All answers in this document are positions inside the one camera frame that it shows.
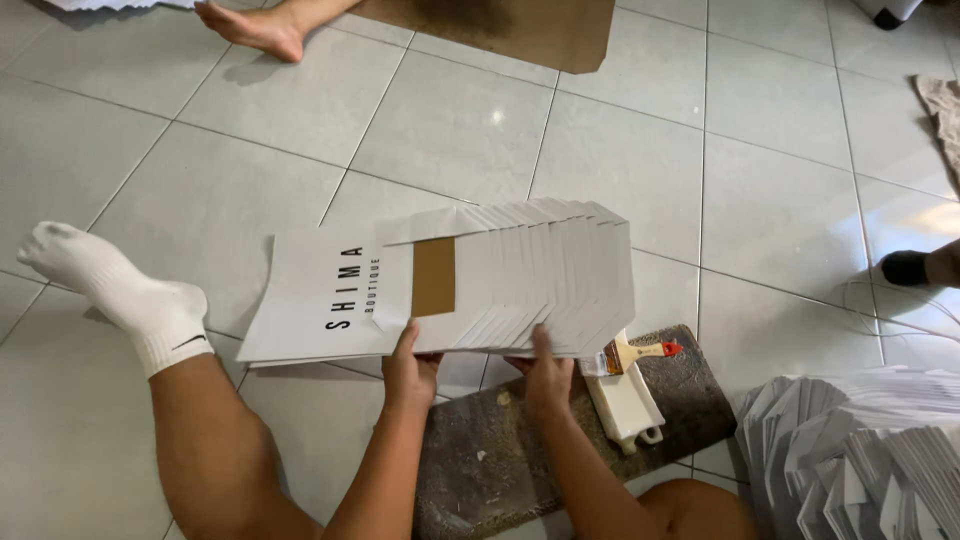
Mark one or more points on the person's left hand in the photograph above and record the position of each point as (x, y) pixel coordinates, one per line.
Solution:
(409, 379)

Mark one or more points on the brown cardboard sheet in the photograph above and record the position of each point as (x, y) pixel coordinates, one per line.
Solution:
(517, 26)

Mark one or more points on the person's right hand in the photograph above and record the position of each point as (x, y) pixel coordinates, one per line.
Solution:
(546, 382)

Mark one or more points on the dark stained work board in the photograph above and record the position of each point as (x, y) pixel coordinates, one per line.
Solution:
(525, 450)

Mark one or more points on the person's left leg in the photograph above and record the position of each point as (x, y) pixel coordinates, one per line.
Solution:
(217, 457)

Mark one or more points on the white object with dark foot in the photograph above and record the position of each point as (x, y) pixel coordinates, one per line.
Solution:
(892, 11)

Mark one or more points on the person's right leg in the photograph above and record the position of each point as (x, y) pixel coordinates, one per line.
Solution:
(697, 510)

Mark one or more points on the beige cloth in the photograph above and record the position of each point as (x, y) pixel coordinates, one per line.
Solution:
(943, 124)

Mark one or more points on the white paper sheets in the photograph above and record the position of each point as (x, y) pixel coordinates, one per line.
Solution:
(112, 4)

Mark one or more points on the white glue tray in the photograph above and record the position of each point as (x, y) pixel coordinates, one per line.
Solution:
(622, 401)

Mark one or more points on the wooden paint brush red tip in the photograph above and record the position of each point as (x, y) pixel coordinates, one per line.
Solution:
(637, 352)

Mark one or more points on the fanned stack of white paper bags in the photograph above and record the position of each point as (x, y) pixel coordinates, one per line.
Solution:
(450, 281)

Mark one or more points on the white sock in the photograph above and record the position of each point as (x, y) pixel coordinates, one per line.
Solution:
(127, 296)

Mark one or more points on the person's leg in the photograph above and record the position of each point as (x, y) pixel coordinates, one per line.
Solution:
(697, 510)
(217, 457)

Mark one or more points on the heap of folded white paper bags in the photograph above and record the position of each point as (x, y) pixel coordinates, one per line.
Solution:
(862, 457)

